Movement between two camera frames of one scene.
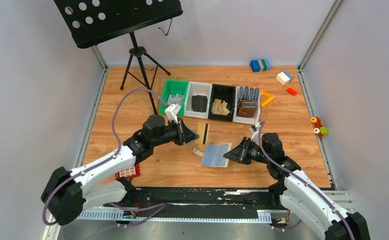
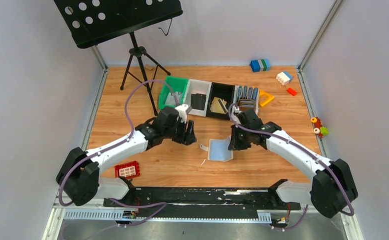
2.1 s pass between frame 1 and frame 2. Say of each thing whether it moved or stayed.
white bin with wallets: stayed
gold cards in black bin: stayed
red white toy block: stayed
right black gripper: moved
